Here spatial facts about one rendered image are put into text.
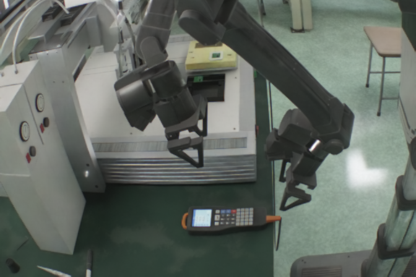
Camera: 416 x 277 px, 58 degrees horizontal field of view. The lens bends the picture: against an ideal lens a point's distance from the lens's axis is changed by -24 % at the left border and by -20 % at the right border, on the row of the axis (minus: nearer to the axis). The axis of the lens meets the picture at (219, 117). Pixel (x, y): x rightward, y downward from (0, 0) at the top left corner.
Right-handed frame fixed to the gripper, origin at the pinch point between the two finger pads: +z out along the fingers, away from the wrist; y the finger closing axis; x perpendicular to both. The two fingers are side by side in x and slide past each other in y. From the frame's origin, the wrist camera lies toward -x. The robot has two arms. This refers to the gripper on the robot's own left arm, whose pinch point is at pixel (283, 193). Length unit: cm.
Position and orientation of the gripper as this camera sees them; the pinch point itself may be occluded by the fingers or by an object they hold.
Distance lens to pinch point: 105.7
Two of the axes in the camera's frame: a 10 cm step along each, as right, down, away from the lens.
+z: -4.1, 7.2, 5.5
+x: 9.1, 3.6, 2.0
